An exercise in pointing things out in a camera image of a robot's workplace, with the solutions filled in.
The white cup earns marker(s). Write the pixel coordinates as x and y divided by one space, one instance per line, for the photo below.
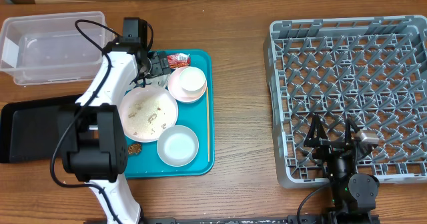
192 80

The grey dishwasher rack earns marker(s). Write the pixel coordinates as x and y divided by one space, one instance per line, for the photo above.
369 69

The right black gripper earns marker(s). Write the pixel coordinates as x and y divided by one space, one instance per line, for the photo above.
328 146

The black rectangular tray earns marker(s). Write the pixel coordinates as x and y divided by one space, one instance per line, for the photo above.
29 129

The white napkin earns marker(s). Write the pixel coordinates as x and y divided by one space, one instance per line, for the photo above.
160 81

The small pink saucer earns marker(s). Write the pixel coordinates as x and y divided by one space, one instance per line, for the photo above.
177 92

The red snack wrapper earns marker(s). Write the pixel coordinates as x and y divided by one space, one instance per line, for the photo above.
178 60

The grey bowl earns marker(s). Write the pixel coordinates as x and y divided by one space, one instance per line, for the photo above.
177 146

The brown food scrap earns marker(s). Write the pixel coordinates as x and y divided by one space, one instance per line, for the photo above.
134 149

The clear plastic waste bin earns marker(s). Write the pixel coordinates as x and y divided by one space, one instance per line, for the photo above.
41 49

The teal serving tray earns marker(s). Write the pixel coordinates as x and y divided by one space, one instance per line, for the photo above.
193 115

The wooden chopstick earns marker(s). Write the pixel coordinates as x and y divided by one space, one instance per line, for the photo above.
208 124

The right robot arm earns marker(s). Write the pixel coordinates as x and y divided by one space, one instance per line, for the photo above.
353 193

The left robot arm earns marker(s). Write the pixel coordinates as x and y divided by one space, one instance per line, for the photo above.
92 144

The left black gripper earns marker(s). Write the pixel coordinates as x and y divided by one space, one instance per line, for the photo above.
157 69

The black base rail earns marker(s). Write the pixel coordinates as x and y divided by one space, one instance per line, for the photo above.
290 219

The large pink plate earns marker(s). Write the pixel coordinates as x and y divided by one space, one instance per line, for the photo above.
146 112

